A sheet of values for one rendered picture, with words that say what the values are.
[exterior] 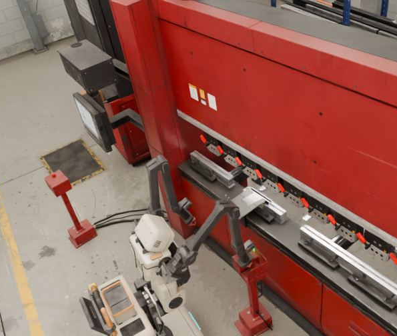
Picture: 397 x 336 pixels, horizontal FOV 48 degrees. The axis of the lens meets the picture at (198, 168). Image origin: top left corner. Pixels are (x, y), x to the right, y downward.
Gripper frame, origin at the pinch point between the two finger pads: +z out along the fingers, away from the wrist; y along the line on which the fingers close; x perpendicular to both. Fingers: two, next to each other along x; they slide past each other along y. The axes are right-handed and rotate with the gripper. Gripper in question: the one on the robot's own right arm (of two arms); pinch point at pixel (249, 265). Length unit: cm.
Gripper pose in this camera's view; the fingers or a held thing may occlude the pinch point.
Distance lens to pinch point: 311.2
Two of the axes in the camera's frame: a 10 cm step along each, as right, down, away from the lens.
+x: -4.7, -5.0, 7.3
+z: 3.7, 6.3, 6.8
